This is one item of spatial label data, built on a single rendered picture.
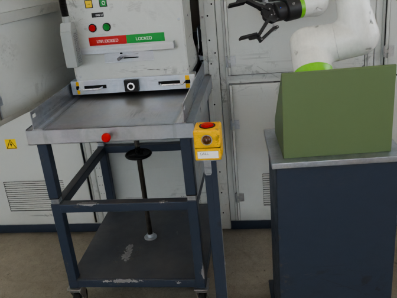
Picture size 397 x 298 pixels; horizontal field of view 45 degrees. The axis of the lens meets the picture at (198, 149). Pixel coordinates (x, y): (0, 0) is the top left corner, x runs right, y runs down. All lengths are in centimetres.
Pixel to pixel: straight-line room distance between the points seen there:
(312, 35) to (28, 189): 176
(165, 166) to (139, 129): 82
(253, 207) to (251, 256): 28
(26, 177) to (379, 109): 188
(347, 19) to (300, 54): 18
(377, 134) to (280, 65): 80
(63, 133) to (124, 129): 23
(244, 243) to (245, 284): 33
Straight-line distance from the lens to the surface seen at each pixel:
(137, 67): 207
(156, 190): 258
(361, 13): 169
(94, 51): 207
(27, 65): 218
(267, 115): 235
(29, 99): 219
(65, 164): 264
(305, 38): 170
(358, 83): 155
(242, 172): 246
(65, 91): 213
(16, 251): 282
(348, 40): 168
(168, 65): 205
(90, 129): 177
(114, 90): 211
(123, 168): 257
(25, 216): 289
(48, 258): 268
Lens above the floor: 139
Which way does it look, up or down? 22 degrees down
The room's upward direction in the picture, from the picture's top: 6 degrees counter-clockwise
